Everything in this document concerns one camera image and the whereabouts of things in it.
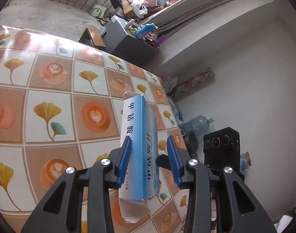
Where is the blue medicine box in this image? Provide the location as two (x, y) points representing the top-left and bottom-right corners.
(117, 91), (162, 224)

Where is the large blue water jug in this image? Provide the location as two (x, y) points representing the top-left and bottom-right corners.
(182, 115), (214, 137)

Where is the rolled patterned mat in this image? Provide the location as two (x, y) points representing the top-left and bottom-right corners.
(170, 67), (215, 99)

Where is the white plastic bag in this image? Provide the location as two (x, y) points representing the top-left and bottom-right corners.
(162, 76), (178, 94)

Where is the small wooden stool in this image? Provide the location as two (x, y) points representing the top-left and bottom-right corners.
(79, 27), (106, 50)

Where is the dark grey cabinet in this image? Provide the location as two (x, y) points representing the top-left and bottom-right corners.
(102, 15), (159, 67)

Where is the purple bottle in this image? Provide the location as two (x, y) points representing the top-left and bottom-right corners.
(155, 35), (167, 48)

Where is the blue detergent bottle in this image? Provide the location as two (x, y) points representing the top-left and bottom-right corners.
(134, 23), (155, 39)

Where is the grey curtain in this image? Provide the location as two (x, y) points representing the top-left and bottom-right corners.
(140, 0), (233, 38)

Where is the green white shopping bag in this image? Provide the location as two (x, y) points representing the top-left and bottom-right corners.
(90, 1), (106, 19)

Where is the black camera box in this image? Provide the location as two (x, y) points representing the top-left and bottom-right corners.
(203, 127), (241, 173)

